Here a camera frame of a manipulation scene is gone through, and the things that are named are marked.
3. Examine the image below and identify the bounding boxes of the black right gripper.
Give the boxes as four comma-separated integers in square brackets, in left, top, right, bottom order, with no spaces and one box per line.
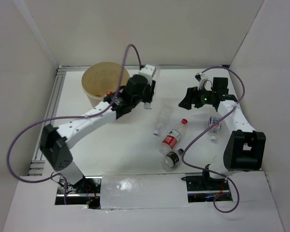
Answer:
[178,85,216,110]

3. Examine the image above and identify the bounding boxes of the clear bottle blue cap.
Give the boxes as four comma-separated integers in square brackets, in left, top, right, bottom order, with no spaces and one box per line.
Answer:
[143,66,161,110]

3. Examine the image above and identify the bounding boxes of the clear bottle white-blue cap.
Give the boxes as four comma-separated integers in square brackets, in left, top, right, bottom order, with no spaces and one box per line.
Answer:
[153,101,174,136]

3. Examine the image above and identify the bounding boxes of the blue-orange label white-cap bottle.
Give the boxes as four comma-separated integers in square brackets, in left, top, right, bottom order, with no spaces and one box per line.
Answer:
[207,116,222,143]

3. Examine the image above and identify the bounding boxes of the small red-label red-cap bottle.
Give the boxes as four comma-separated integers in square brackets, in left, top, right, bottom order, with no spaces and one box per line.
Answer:
[94,91,113,98]

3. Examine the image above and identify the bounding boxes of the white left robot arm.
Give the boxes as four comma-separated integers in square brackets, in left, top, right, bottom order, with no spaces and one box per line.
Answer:
[40,73,156,193]

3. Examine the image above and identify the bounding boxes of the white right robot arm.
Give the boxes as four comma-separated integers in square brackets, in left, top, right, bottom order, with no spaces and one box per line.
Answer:
[178,77,266,189]

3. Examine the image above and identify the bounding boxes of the beige round plastic bin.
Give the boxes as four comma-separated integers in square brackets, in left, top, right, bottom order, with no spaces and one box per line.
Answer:
[81,62,130,107]

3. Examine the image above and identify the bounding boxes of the large red-label water bottle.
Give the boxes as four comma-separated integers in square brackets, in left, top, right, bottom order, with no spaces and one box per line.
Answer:
[159,118,188,155]

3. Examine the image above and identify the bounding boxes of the black-label black-cap bottle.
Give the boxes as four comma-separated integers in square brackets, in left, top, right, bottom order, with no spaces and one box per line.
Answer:
[161,148,184,172]

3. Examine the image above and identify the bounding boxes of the white taped cover sheet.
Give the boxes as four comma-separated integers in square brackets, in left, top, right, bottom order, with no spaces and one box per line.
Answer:
[100,174,190,210]

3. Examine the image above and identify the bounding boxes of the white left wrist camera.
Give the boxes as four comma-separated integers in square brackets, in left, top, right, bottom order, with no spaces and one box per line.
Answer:
[138,64,157,84]

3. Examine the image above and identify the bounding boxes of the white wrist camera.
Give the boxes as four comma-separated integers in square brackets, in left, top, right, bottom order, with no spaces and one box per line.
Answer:
[138,64,157,84]
[195,72,211,90]

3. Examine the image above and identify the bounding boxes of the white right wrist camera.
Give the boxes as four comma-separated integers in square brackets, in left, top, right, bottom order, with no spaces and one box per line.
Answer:
[195,72,211,90]

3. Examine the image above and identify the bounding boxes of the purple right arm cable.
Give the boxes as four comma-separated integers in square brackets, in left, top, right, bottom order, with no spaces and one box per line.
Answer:
[181,66,246,213]

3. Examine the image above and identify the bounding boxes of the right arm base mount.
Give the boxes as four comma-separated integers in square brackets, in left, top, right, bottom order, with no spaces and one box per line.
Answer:
[181,171,232,203]

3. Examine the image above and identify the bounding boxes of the aluminium frame rail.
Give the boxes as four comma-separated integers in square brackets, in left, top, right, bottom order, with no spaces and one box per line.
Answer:
[28,65,202,176]

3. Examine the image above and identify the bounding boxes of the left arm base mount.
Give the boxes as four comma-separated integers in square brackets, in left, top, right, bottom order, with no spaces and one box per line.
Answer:
[51,172,102,209]

